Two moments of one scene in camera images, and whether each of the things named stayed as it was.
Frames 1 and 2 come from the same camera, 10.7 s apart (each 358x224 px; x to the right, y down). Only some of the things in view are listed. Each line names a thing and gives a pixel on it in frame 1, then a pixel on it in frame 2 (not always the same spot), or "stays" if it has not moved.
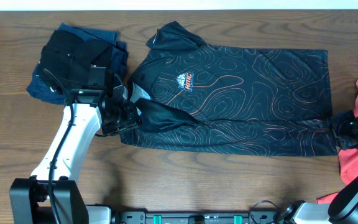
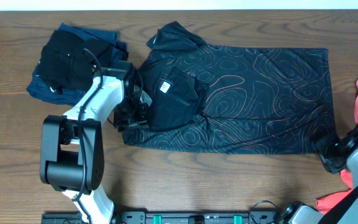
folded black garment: [69, 58] stays
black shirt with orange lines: [197, 97] stays
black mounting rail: [197, 217] stays
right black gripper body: [344, 125] → [331, 154]
